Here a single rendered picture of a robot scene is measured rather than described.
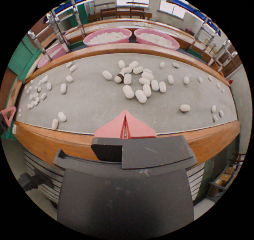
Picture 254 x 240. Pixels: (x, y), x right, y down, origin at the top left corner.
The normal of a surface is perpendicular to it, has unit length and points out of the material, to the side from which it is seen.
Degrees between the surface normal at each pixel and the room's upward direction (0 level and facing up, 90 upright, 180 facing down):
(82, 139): 45
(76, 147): 0
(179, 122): 0
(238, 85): 90
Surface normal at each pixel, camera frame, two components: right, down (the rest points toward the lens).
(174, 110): 0.00, -0.25
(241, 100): -1.00, 0.07
